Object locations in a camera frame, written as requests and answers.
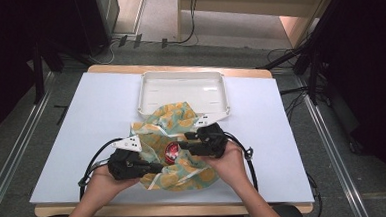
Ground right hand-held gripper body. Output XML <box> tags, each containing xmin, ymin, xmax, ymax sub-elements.
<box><xmin>192</xmin><ymin>113</ymin><xmax>230</xmax><ymax>160</ymax></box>

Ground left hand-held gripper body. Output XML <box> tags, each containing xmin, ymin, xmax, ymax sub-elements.
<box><xmin>105</xmin><ymin>134</ymin><xmax>152</xmax><ymax>182</ymax></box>

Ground red can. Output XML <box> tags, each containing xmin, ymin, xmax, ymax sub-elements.
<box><xmin>163</xmin><ymin>141</ymin><xmax>183</xmax><ymax>166</ymax></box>

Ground green orange-print cloth bag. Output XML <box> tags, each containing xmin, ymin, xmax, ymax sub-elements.
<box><xmin>129</xmin><ymin>99</ymin><xmax>221</xmax><ymax>195</ymax></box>

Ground white plastic tray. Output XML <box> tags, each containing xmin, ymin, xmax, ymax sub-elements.
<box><xmin>135</xmin><ymin>67</ymin><xmax>232</xmax><ymax>124</ymax></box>

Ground person's left hand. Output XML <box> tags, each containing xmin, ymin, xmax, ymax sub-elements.
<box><xmin>83</xmin><ymin>163</ymin><xmax>142</xmax><ymax>208</ymax></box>

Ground person's right hand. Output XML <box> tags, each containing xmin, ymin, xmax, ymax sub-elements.
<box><xmin>201</xmin><ymin>140</ymin><xmax>253</xmax><ymax>192</ymax></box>

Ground white table board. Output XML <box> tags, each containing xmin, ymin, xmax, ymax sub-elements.
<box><xmin>22</xmin><ymin>60</ymin><xmax>315</xmax><ymax>217</ymax></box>

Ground wooden table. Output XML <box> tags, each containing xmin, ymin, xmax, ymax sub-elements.
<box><xmin>27</xmin><ymin>53</ymin><xmax>315</xmax><ymax>217</ymax></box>

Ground black upright stand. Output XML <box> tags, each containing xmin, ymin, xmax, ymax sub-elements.
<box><xmin>30</xmin><ymin>39</ymin><xmax>49</xmax><ymax>105</ymax></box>

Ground black tripod stand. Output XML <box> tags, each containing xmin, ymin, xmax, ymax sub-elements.
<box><xmin>253</xmin><ymin>0</ymin><xmax>352</xmax><ymax>109</ymax></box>

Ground dark cabinet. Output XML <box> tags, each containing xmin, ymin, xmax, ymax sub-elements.
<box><xmin>71</xmin><ymin>0</ymin><xmax>123</xmax><ymax>58</ymax></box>

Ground dark curtain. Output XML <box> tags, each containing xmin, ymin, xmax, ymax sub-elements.
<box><xmin>335</xmin><ymin>0</ymin><xmax>386</xmax><ymax>209</ymax></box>
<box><xmin>0</xmin><ymin>0</ymin><xmax>84</xmax><ymax>148</ymax></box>

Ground left hand-held gripper cable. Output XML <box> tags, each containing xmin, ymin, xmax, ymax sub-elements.
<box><xmin>75</xmin><ymin>136</ymin><xmax>128</xmax><ymax>201</ymax></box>

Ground hand-held gripper cable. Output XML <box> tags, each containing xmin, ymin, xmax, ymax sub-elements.
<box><xmin>75</xmin><ymin>136</ymin><xmax>128</xmax><ymax>201</ymax></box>
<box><xmin>223</xmin><ymin>129</ymin><xmax>259</xmax><ymax>193</ymax></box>

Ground right hand-held gripper cable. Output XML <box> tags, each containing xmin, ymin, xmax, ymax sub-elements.
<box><xmin>223</xmin><ymin>129</ymin><xmax>259</xmax><ymax>193</ymax></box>

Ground black floor cables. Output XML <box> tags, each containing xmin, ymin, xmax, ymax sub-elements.
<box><xmin>266</xmin><ymin>46</ymin><xmax>318</xmax><ymax>120</ymax></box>

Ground metal floor rail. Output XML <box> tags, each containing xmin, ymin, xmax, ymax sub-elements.
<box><xmin>0</xmin><ymin>72</ymin><xmax>62</xmax><ymax>217</ymax></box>
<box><xmin>293</xmin><ymin>71</ymin><xmax>371</xmax><ymax>217</ymax></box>

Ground white floor cable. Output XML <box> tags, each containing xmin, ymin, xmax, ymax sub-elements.
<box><xmin>86</xmin><ymin>38</ymin><xmax>122</xmax><ymax>67</ymax></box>

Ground black cable under table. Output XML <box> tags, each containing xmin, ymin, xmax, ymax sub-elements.
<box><xmin>304</xmin><ymin>171</ymin><xmax>324</xmax><ymax>217</ymax></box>

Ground black hanging cable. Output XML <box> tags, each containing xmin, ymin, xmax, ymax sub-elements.
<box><xmin>166</xmin><ymin>0</ymin><xmax>202</xmax><ymax>46</ymax></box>

